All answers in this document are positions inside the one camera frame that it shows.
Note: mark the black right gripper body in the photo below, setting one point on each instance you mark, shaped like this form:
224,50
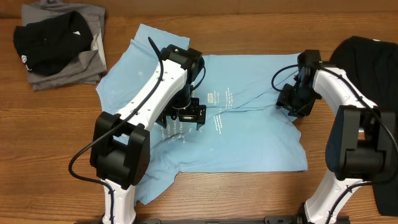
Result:
300,101

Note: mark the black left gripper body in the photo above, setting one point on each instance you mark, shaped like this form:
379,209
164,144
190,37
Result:
192,113

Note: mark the light blue t-shirt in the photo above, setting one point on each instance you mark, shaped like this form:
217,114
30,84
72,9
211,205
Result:
244,131

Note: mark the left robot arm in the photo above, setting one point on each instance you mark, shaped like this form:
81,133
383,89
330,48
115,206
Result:
122,153

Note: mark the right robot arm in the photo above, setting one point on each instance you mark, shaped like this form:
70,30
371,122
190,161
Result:
361,141

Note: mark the black garment at right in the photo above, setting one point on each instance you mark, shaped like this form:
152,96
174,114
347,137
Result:
371,66

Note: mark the folded grey garment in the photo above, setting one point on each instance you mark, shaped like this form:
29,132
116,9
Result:
87,67

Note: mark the folded black polo shirt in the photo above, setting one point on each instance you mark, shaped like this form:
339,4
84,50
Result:
48,46

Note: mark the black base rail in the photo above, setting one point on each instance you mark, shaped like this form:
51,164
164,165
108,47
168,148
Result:
217,221

